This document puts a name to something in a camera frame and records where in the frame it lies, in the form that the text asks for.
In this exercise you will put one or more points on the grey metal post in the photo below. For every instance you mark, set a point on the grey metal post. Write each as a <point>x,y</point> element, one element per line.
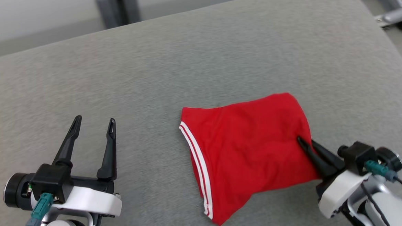
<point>113,9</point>

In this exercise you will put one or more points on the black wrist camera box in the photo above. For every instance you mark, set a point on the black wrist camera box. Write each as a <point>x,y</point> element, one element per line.
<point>358,156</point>
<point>51,179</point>

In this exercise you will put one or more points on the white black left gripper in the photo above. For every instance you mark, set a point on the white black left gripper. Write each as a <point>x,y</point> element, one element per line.
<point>88,201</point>

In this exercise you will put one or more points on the red white jersey shirt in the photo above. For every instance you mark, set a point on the red white jersey shirt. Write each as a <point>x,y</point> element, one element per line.
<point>251,148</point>

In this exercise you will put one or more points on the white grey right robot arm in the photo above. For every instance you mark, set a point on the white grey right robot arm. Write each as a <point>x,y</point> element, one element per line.
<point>391,206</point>

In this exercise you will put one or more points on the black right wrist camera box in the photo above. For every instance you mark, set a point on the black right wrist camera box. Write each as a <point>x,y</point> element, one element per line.
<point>358,156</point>

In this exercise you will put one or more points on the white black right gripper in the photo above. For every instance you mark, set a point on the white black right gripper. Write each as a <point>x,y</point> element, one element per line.
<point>336,193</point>

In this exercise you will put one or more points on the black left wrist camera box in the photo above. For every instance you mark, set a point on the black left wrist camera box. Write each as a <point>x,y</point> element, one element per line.
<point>51,179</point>

